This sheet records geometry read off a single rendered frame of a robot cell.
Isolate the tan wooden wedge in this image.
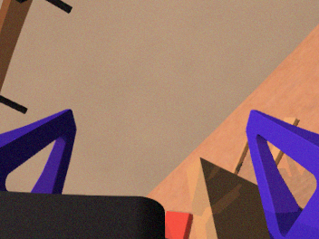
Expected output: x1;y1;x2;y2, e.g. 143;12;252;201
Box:
271;118;298;164

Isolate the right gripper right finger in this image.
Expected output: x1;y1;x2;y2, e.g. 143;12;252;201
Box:
246;110;319;239

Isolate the red flat block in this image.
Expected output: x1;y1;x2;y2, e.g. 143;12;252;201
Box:
165;211;193;239

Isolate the tan wooden strip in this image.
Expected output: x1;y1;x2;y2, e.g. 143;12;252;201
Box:
232;140;248;174

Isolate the tan wooden board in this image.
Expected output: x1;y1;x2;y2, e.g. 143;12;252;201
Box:
186;157;270;239

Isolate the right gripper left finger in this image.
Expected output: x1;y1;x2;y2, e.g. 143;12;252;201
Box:
0;109;76;194

